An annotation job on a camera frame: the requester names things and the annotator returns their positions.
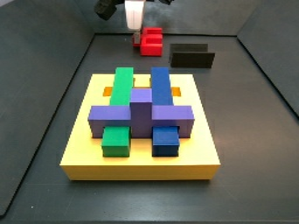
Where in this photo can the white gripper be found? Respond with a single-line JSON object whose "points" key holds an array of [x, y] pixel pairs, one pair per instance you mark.
{"points": [[134, 17]]}

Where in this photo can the red cross-shaped block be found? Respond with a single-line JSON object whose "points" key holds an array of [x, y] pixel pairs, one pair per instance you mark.
{"points": [[151, 42]]}

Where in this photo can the yellow base board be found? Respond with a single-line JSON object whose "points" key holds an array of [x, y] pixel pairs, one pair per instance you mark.
{"points": [[196, 162]]}

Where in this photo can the black block holder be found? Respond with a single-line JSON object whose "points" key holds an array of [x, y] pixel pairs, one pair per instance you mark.
{"points": [[191, 56]]}

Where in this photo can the purple cross-shaped block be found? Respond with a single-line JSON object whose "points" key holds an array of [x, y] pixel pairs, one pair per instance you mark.
{"points": [[140, 112]]}

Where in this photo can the blue long block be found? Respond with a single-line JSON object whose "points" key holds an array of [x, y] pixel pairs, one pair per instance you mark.
{"points": [[164, 132]]}

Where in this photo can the green long block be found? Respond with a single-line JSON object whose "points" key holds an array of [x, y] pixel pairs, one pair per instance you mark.
{"points": [[116, 136]]}

